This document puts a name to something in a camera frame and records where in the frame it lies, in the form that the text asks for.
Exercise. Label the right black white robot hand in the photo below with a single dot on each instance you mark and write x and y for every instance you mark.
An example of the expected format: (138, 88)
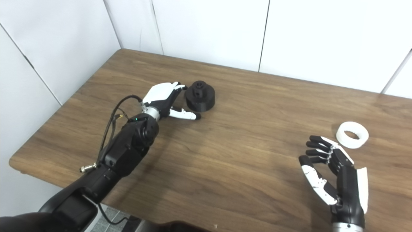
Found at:
(349, 190)

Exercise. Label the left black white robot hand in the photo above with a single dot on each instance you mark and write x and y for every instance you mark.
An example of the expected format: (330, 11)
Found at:
(159, 95)

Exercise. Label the round black plastic part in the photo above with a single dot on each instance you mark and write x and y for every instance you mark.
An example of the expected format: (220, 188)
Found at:
(201, 101)

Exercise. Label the dark robot torso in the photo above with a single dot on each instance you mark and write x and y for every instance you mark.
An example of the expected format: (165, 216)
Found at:
(173, 227)

